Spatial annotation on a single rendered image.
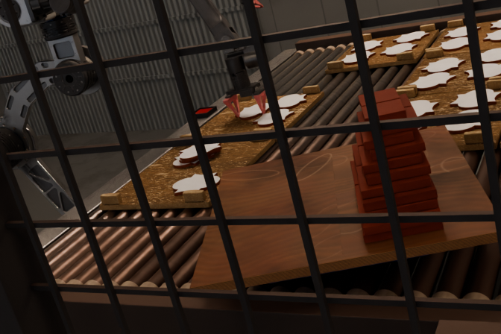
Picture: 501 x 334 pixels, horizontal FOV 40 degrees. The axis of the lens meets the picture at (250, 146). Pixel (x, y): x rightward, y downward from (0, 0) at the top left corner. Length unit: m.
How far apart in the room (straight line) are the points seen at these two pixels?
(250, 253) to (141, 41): 4.71
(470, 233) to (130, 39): 4.97
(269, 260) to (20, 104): 2.06
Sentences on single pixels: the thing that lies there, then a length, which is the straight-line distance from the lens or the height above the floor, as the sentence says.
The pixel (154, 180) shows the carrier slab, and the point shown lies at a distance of 1.98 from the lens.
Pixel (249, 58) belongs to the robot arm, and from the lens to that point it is 2.22.
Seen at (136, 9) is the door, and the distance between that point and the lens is 5.75.
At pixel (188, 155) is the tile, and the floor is 0.97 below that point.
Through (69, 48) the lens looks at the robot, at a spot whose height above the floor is 1.24.
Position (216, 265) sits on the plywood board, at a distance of 1.18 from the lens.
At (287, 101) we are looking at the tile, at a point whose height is 0.95.
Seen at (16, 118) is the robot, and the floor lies 0.99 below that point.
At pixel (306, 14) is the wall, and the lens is 4.96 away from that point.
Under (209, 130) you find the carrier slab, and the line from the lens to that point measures 2.28.
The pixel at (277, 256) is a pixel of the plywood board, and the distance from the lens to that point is 1.16.
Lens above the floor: 1.58
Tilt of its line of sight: 18 degrees down
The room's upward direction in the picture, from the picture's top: 15 degrees counter-clockwise
